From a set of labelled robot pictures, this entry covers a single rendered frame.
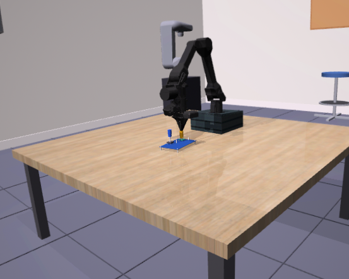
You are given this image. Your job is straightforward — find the blue circuit board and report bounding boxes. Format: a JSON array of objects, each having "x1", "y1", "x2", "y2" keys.
[{"x1": 159, "y1": 129, "x2": 196, "y2": 152}]

